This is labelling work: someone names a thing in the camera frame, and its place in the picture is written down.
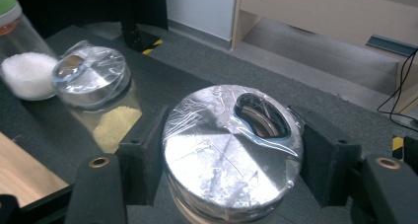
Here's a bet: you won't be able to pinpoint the dark curtain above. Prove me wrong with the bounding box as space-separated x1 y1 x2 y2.
9 0 169 39

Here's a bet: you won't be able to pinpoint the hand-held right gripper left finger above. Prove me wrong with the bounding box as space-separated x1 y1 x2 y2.
116 105 171 207

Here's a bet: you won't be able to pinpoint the glass jar brown powder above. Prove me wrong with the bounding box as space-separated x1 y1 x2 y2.
162 84 305 224

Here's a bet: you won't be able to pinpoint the salt jar green white lid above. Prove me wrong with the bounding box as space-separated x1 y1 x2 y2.
0 0 60 102

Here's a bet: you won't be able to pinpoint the tangle of black cables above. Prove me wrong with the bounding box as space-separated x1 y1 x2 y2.
376 47 418 133

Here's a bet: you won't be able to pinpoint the black stand base striped edge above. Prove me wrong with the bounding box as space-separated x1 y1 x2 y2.
119 0 169 56
391 135 418 178

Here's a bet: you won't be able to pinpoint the black metal shelf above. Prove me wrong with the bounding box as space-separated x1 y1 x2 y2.
0 24 307 224

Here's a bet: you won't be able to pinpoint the glass jar yellow granules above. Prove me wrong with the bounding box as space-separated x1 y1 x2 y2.
51 39 144 154

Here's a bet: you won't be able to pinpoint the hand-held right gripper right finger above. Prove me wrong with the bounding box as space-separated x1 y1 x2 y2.
288 105 363 208

